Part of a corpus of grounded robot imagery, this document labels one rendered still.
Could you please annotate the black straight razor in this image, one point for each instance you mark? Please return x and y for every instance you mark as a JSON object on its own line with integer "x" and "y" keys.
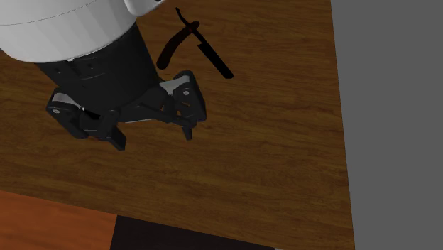
{"x": 214, "y": 61}

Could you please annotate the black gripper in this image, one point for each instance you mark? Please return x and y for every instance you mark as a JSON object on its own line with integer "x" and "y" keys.
{"x": 104, "y": 72}

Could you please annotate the brown wooden table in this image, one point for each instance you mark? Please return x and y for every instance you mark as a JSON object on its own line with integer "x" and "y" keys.
{"x": 249, "y": 155}

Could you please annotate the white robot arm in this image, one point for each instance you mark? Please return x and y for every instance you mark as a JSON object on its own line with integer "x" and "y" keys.
{"x": 52, "y": 27}

